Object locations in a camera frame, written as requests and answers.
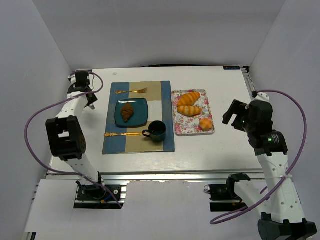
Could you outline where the gold knife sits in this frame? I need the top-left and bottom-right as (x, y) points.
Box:
(104, 132), (143, 138)

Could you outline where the aluminium table edge rail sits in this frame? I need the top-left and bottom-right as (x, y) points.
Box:
(45, 169), (265, 181)

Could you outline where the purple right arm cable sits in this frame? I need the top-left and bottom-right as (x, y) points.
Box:
(209, 89), (308, 225)

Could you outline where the round orange bun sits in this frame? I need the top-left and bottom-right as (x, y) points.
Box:
(199, 118), (213, 131)

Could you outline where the blue table corner label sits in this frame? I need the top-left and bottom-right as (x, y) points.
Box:
(223, 65), (241, 71)

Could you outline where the dark green mug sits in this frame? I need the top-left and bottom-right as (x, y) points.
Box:
(142, 120), (167, 143)

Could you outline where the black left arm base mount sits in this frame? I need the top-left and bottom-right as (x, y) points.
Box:
(73, 182), (125, 210)

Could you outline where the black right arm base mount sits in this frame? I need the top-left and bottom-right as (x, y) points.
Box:
(203, 184), (247, 213)

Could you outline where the small orange striped croissant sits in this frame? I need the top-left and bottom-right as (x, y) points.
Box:
(177, 105), (202, 117)

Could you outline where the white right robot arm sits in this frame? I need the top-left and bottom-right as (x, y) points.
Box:
(222, 100), (317, 240)

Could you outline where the teal square plate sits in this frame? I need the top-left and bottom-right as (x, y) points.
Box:
(114, 98), (149, 128)

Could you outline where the brown chocolate croissant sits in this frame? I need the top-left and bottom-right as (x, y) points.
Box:
(120, 102), (134, 123)

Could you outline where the floral rectangular tray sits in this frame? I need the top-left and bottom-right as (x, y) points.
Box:
(171, 89), (215, 136)

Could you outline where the white front cover board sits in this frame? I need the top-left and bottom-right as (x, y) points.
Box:
(25, 180), (259, 238)

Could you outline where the large orange striped croissant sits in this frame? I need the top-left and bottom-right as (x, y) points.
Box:
(183, 92), (201, 106)

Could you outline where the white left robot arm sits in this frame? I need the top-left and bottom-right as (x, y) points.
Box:
(45, 70), (106, 200)

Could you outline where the gold fork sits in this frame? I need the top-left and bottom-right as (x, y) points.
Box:
(115, 87), (148, 94)

